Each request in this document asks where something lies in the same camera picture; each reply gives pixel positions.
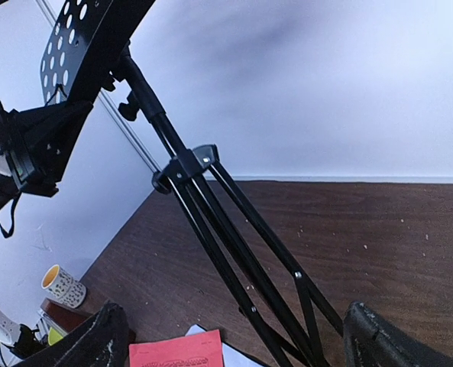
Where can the lime green bowl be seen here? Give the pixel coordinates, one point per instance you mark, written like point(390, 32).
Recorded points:
point(55, 335)

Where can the patterned mug yellow inside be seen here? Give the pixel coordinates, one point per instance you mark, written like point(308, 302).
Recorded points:
point(64, 287)

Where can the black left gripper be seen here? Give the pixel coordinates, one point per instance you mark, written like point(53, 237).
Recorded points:
point(40, 142)

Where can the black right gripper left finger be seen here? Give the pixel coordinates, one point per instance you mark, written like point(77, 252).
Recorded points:
point(102, 340)

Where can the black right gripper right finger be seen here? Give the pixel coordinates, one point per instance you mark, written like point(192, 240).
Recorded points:
point(370, 340)

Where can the red sheet music page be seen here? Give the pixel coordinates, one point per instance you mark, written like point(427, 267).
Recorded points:
point(201, 349)

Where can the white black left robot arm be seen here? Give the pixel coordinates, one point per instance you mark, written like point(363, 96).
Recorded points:
point(4, 172)

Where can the black perforated music stand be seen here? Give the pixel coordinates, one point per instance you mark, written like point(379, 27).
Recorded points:
point(91, 52)

